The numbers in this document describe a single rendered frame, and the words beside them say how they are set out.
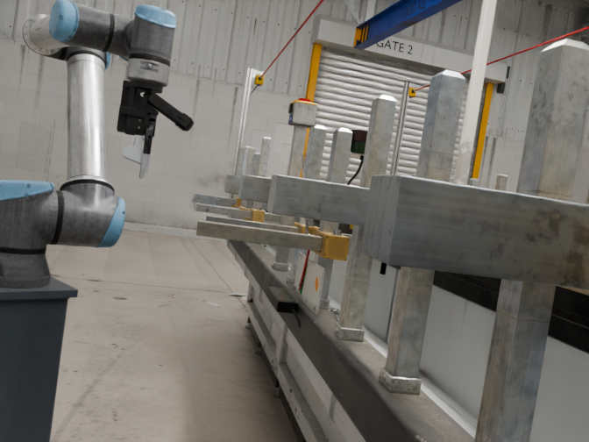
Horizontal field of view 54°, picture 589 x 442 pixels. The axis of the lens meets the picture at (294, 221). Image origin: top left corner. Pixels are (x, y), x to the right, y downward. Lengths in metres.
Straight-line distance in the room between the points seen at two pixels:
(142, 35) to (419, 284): 0.84
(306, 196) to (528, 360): 0.27
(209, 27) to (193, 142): 1.74
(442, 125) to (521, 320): 0.32
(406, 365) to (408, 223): 0.63
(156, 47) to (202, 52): 7.79
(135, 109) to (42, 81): 7.73
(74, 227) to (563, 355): 1.23
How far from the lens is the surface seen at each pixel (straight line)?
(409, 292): 0.79
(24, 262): 1.64
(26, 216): 1.62
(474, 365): 1.06
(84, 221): 1.65
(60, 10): 1.43
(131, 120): 1.33
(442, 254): 0.20
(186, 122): 1.34
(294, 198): 0.44
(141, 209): 8.91
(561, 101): 0.58
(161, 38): 1.34
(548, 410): 0.90
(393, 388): 0.81
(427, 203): 0.19
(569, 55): 0.59
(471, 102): 2.89
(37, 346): 1.67
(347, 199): 0.45
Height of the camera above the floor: 0.95
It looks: 3 degrees down
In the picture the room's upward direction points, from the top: 8 degrees clockwise
